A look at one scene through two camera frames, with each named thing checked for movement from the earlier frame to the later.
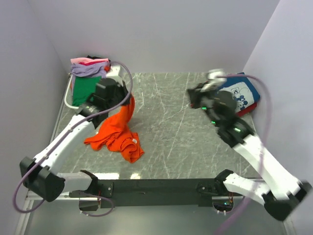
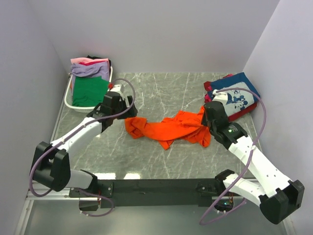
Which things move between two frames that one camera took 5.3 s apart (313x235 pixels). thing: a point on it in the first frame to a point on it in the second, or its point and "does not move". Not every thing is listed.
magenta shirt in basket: [88, 63] does not move
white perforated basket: [68, 96] does not move
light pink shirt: [87, 60] does not move
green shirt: [84, 87] does not move
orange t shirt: [114, 134] to [188, 127]
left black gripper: [123, 89] to [122, 102]
